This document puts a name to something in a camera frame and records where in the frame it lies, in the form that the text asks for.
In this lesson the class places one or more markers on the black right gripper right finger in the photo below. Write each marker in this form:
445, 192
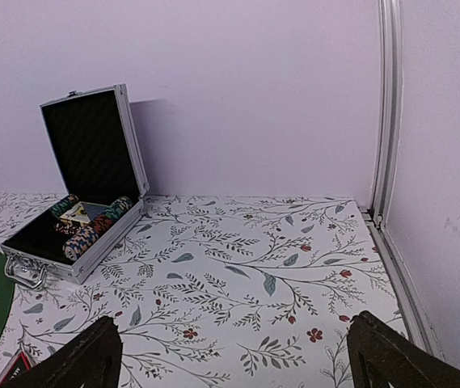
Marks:
380, 357

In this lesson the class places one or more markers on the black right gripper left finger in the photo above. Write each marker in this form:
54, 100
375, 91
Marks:
90, 359

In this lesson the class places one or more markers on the long mixed chip row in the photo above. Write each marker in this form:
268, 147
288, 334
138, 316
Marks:
90, 233

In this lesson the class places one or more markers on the triangular all in button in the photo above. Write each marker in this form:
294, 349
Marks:
18, 364

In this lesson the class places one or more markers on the red dice row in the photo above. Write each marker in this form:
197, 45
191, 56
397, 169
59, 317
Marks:
66, 229

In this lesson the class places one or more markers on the boxed playing card deck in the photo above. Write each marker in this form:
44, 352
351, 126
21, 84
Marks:
82, 213

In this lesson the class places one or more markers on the short green chip row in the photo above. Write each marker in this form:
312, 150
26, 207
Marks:
64, 205

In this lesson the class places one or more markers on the right aluminium frame post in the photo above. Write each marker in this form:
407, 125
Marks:
419, 329

